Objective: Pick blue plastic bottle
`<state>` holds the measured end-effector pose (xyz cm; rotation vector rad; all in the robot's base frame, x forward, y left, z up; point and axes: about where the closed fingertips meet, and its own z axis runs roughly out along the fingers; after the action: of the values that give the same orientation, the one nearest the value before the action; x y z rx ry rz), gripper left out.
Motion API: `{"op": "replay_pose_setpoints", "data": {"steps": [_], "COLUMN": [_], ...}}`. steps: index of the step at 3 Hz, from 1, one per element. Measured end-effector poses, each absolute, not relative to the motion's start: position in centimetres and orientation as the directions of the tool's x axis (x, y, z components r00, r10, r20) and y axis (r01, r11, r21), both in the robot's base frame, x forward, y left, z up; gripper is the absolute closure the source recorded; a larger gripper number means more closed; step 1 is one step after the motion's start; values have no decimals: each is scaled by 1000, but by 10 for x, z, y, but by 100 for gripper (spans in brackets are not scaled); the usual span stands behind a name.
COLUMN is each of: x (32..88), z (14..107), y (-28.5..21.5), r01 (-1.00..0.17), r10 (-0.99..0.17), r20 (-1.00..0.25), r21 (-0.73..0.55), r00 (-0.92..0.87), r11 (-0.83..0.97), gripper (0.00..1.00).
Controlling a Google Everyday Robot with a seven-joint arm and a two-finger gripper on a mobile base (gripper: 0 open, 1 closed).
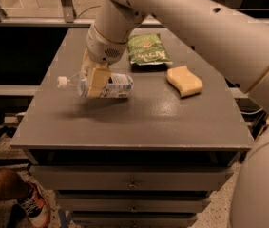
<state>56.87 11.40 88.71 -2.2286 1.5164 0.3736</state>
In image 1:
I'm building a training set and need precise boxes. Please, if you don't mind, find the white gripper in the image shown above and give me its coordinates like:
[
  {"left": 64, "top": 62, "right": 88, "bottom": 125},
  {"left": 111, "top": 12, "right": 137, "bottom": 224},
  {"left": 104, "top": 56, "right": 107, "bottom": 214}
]
[{"left": 81, "top": 25, "right": 126, "bottom": 98}]

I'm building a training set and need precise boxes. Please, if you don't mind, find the clear plastic water bottle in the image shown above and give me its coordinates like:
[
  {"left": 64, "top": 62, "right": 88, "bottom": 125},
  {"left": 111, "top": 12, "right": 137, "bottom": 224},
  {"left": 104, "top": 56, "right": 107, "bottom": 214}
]
[{"left": 57, "top": 73, "right": 134, "bottom": 99}]

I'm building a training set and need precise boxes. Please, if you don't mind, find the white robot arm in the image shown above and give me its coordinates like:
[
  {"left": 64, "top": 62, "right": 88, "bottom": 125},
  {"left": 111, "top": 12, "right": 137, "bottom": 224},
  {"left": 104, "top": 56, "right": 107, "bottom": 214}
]
[{"left": 83, "top": 0, "right": 269, "bottom": 228}]

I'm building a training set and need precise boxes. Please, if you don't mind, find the green chip bag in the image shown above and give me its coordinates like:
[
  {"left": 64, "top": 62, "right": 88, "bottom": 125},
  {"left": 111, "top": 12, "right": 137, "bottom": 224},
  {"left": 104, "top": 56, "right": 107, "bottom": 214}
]
[{"left": 127, "top": 33, "right": 172, "bottom": 66}]

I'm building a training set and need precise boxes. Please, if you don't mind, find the yellow sponge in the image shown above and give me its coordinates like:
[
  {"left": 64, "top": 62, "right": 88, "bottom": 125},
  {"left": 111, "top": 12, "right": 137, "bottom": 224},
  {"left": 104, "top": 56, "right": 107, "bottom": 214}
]
[{"left": 166, "top": 66, "right": 203, "bottom": 98}]

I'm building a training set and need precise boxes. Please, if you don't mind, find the grey drawer cabinet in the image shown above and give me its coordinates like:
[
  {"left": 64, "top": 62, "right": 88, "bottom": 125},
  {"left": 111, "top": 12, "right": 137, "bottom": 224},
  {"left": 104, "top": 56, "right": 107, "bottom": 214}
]
[{"left": 11, "top": 28, "right": 253, "bottom": 217}]

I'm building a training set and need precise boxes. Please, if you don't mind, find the top drawer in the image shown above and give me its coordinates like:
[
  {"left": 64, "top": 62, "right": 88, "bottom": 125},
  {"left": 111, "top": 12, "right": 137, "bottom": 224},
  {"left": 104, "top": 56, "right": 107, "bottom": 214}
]
[{"left": 30, "top": 166, "right": 233, "bottom": 191}]

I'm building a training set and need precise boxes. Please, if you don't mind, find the drawer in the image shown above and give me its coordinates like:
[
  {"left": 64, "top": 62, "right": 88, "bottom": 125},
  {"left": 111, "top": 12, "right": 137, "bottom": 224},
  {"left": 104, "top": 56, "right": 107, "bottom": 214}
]
[
  {"left": 30, "top": 166, "right": 233, "bottom": 191},
  {"left": 72, "top": 213, "right": 197, "bottom": 228},
  {"left": 56, "top": 192, "right": 211, "bottom": 213}
]

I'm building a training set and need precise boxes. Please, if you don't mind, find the middle drawer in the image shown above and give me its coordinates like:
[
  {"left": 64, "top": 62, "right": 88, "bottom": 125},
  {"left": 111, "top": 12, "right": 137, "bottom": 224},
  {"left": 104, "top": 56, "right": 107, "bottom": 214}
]
[{"left": 56, "top": 192, "right": 211, "bottom": 213}]

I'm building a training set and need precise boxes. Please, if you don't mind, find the person's bare leg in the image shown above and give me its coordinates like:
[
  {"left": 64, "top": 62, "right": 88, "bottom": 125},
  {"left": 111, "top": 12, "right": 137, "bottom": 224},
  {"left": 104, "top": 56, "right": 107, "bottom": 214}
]
[{"left": 0, "top": 168, "right": 29, "bottom": 201}]

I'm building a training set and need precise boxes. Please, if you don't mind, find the orange white sneaker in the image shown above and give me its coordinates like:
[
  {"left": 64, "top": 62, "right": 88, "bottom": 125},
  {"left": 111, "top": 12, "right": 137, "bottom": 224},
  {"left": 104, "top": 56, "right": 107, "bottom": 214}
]
[{"left": 17, "top": 182, "right": 50, "bottom": 228}]

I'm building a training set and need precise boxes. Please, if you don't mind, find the bottom drawer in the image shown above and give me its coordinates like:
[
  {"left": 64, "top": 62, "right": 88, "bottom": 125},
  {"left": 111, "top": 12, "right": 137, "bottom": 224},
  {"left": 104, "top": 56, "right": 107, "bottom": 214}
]
[{"left": 72, "top": 213, "right": 197, "bottom": 228}]

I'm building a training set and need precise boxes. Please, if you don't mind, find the cable on floor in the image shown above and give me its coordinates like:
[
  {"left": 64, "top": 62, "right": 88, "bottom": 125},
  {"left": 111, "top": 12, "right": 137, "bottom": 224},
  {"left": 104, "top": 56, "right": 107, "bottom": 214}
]
[{"left": 76, "top": 4, "right": 102, "bottom": 19}]

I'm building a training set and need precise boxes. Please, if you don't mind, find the metal railing frame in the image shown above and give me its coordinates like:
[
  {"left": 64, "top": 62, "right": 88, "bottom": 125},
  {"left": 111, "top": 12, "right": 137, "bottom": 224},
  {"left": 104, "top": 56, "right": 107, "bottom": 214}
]
[{"left": 0, "top": 0, "right": 269, "bottom": 29}]

